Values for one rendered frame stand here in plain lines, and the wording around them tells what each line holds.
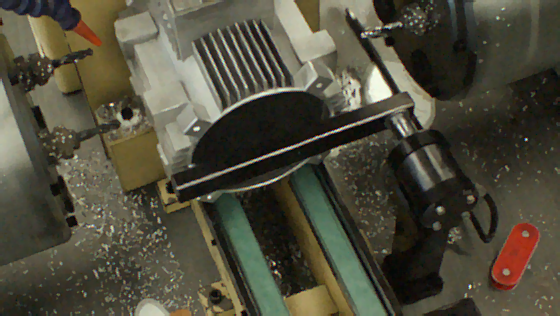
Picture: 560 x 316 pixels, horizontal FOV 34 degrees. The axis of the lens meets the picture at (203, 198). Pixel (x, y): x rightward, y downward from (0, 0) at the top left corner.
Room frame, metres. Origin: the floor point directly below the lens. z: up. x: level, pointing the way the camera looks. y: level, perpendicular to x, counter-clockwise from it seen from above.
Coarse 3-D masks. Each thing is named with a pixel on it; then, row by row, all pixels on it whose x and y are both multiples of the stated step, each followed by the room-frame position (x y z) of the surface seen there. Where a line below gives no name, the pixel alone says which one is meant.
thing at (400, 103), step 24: (408, 96) 0.53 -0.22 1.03; (336, 120) 0.52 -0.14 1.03; (360, 120) 0.52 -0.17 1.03; (384, 120) 0.52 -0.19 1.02; (264, 144) 0.51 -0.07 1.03; (288, 144) 0.50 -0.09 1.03; (312, 144) 0.50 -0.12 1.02; (336, 144) 0.51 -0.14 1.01; (192, 168) 0.50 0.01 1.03; (216, 168) 0.49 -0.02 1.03; (240, 168) 0.49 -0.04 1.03; (264, 168) 0.49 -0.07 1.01; (192, 192) 0.48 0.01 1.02
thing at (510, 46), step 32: (384, 0) 0.70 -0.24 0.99; (416, 0) 0.64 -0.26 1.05; (448, 0) 0.58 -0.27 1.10; (480, 0) 0.56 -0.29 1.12; (512, 0) 0.56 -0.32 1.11; (544, 0) 0.56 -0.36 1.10; (384, 32) 0.59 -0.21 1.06; (416, 32) 0.59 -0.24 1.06; (448, 32) 0.57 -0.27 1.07; (480, 32) 0.55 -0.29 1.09; (512, 32) 0.55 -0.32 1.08; (544, 32) 0.55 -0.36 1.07; (416, 64) 0.61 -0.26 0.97; (448, 64) 0.56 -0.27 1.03; (480, 64) 0.54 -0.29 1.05; (512, 64) 0.54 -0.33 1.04; (544, 64) 0.55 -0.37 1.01; (448, 96) 0.56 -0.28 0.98
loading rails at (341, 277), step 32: (160, 192) 0.61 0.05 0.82; (288, 192) 0.54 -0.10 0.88; (320, 192) 0.51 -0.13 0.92; (224, 224) 0.49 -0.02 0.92; (320, 224) 0.47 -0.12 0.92; (352, 224) 0.46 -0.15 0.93; (224, 256) 0.45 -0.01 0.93; (256, 256) 0.45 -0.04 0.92; (320, 256) 0.45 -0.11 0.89; (352, 256) 0.43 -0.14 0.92; (224, 288) 0.47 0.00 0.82; (256, 288) 0.41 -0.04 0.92; (320, 288) 0.43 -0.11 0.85; (352, 288) 0.39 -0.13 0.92; (384, 288) 0.38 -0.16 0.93
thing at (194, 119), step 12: (132, 0) 0.68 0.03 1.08; (144, 0) 0.69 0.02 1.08; (300, 72) 0.55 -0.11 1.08; (312, 72) 0.54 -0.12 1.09; (324, 72) 0.54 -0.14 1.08; (312, 84) 0.53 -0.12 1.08; (324, 84) 0.53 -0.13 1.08; (192, 108) 0.52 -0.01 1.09; (204, 108) 0.53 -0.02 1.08; (180, 120) 0.52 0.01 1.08; (192, 120) 0.51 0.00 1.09; (204, 120) 0.51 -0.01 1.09; (192, 132) 0.51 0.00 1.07; (324, 156) 0.53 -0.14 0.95; (216, 192) 0.51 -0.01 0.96
